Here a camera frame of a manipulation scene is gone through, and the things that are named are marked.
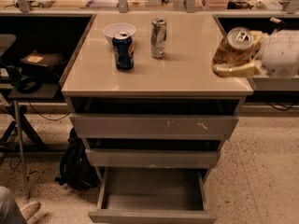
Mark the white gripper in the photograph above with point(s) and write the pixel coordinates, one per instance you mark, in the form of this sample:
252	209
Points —
281	54

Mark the orange soda can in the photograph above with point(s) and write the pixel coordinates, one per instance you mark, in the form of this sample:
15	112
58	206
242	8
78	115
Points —
234	47

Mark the top grey drawer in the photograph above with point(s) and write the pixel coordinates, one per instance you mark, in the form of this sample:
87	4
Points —
173	127

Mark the grey drawer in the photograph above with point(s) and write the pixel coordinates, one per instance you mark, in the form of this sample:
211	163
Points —
151	196
152	158
173	127

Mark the tall silver can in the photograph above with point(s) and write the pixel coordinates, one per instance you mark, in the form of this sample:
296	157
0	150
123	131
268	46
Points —
158	37

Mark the grey drawer cabinet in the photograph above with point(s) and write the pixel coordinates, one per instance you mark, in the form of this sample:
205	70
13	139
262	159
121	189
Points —
181	83

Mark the blue Pepsi can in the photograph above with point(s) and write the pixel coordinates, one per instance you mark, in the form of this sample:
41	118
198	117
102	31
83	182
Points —
123	47

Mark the middle grey drawer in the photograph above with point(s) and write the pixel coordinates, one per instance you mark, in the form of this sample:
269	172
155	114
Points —
152	158

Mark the bottom grey drawer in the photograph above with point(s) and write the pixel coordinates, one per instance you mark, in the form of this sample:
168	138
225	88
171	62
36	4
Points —
151	196

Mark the white stick with tip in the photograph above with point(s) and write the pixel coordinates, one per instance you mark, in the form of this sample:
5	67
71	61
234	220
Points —
279	22

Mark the white bowl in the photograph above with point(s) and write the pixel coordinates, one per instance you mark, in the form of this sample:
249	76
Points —
113	28

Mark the black box with label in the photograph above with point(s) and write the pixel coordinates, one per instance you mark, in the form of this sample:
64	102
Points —
47	65

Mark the black backpack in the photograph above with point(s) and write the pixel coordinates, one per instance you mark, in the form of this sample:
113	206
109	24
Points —
75	169

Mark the black headphones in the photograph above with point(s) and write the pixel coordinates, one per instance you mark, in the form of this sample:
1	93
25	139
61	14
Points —
22	83

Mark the person's leg in jeans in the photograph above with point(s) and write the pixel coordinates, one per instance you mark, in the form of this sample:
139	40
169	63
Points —
10	212

